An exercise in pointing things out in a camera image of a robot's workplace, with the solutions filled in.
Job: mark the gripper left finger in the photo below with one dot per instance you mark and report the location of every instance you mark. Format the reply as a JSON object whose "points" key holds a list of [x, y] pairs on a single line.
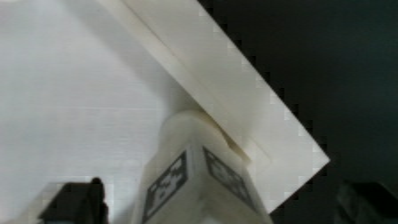
{"points": [[77, 206]]}

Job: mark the white square table top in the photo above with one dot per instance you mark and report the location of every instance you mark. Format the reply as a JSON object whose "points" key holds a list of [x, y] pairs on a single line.
{"points": [[112, 62]]}

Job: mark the white leg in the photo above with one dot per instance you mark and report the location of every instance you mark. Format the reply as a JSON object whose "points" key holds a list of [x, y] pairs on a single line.
{"points": [[196, 186]]}

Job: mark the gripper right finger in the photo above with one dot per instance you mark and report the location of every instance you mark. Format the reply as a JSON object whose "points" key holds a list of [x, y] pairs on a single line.
{"points": [[366, 204]]}

